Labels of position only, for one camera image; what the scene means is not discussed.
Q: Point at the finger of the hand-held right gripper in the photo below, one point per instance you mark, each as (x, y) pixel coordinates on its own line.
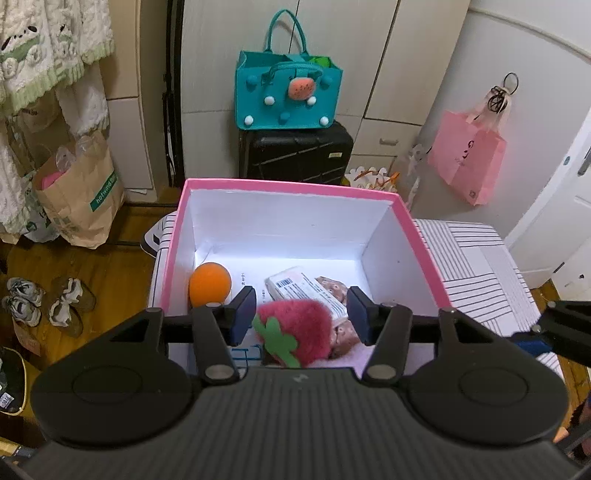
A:
(568, 327)

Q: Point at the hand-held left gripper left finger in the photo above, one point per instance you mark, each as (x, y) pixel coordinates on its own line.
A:
(244, 314)

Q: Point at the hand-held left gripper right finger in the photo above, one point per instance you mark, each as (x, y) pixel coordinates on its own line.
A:
(362, 318)

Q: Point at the pink floral fabric toy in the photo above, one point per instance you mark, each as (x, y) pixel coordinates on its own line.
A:
(344, 337)

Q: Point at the blue wet wipes pack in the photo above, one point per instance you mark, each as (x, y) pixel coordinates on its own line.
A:
(244, 357)

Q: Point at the orange plush ball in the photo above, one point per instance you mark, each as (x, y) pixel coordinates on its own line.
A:
(210, 284)

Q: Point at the red strawberry plush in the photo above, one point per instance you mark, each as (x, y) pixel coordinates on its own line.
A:
(300, 327)

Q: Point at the white tissue pack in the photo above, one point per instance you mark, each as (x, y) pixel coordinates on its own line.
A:
(295, 284)

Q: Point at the pink cardboard box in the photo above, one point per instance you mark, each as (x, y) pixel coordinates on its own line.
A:
(277, 217)

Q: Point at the printed paper sheet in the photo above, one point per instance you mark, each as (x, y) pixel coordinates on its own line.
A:
(249, 279)

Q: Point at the white door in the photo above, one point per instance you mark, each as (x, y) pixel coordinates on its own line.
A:
(554, 230)

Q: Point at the striped table cover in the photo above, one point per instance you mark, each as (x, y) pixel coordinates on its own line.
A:
(475, 267)

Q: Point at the black suitcase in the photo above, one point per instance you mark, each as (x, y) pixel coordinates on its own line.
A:
(295, 157)

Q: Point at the hanging clear plastic bag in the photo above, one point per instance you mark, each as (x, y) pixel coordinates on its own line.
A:
(415, 161)

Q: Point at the pair of sandals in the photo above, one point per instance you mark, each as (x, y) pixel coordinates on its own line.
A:
(76, 293)

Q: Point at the brown fuzzy slipper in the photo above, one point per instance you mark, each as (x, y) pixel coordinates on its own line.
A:
(67, 318)

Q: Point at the pink shopping bag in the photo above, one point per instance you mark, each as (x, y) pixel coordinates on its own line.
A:
(466, 161)

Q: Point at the brown paper bag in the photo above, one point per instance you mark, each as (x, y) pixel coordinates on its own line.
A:
(83, 207)

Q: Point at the teal felt handbag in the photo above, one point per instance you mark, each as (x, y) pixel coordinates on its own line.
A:
(258, 106)

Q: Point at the beige wooden cabinet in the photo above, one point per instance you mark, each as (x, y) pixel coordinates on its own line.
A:
(129, 138)

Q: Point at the white green shopping bag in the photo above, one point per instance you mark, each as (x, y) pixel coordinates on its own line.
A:
(39, 221)

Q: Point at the dark patterned bag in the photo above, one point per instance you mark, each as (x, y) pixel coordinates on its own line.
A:
(11, 383)

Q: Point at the light wood wardrobe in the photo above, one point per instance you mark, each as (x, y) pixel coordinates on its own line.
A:
(369, 55)

